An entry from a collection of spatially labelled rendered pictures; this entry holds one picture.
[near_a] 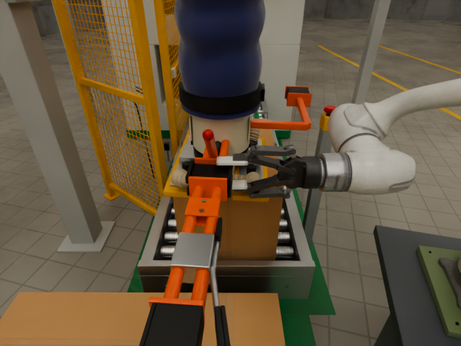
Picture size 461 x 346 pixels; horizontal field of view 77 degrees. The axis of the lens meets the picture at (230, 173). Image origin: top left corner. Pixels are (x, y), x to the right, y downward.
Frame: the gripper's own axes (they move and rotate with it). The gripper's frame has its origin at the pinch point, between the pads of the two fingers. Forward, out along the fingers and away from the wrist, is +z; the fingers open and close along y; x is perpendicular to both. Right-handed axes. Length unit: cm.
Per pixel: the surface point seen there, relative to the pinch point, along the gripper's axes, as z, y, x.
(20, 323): 74, 62, 0
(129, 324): 36, 62, 0
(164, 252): 30, 63, 32
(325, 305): -53, 117, 42
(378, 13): -159, -9, 301
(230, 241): 1, 50, 27
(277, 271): -18, 59, 19
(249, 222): -6.8, 39.9, 26.7
